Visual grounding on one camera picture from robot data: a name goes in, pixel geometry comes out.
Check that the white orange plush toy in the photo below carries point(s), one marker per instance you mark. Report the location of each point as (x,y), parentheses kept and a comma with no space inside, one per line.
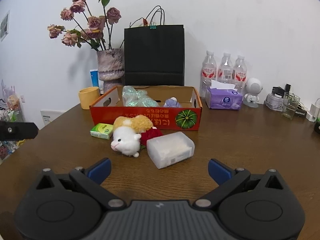
(127,133)

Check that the wall poster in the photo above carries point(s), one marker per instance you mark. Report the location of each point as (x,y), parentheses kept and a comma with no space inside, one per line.
(5,26)

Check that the purple drawstring pouch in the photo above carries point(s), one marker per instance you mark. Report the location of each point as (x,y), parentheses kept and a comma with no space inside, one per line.
(172,103)

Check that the green binder clip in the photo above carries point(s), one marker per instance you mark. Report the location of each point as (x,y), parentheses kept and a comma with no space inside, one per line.
(153,25)

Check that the black patterned box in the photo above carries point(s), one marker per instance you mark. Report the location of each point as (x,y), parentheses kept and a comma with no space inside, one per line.
(317,126)

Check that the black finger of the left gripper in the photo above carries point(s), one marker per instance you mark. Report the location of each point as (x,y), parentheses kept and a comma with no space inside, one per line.
(15,131)

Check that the iridescent plastic bag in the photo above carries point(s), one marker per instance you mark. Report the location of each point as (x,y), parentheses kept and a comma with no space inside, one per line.
(137,98)

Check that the middle water bottle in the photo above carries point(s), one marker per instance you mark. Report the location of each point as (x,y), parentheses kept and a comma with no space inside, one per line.
(225,69)

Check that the yellow mug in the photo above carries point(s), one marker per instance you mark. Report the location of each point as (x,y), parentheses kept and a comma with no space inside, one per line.
(88,96)

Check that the black paper bag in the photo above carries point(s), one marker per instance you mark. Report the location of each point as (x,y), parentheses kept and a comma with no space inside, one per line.
(154,57)

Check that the orange cardboard box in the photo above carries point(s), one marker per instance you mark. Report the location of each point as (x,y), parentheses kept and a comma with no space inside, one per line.
(109,106)

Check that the green tissue packet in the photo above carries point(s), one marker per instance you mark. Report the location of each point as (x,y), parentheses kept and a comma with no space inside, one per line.
(102,131)

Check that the white charger adapter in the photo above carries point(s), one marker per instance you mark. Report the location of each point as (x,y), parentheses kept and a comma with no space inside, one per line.
(312,114)

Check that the translucent plastic box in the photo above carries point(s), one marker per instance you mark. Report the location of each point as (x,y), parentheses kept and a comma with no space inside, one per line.
(170,149)

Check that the white robot figurine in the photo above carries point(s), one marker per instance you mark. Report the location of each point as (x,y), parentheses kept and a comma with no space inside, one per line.
(253,89)

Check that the pink ceramic vase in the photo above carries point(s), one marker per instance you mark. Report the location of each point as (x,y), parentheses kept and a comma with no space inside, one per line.
(111,68)

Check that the clear glass cup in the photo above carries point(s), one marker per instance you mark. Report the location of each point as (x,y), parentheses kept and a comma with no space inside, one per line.
(290,105)

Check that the blue white tube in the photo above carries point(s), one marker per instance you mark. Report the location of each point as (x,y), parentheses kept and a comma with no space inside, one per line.
(94,77)

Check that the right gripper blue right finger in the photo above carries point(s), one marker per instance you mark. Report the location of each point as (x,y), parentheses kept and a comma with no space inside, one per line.
(228,180)

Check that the purple tissue pack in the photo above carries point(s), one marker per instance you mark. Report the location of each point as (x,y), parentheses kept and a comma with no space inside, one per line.
(223,96)

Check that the cluttered storage rack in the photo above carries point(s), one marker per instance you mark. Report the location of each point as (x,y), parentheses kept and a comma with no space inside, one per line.
(10,112)

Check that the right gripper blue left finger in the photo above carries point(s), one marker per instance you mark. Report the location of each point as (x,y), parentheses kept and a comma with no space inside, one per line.
(90,180)

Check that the dried pink rose bouquet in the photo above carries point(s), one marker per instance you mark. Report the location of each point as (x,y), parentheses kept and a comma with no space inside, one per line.
(96,31)

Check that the red rose flower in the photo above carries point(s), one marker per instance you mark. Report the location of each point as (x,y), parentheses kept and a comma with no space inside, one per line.
(149,134)

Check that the water bottle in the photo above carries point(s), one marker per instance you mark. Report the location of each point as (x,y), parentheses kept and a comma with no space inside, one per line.
(239,73)
(225,69)
(208,73)

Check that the left water bottle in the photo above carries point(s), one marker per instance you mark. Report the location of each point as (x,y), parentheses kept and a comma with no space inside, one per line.
(208,73)

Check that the right water bottle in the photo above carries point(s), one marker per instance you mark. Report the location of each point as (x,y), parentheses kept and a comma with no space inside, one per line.
(239,73)

